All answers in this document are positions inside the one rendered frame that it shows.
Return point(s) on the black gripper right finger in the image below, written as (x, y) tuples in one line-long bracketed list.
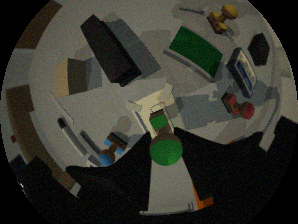
[(208, 163)]

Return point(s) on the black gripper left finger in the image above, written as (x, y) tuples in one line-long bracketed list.
[(128, 177)]

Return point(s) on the beige cylinder with black cap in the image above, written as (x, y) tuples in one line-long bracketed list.
[(71, 138)]

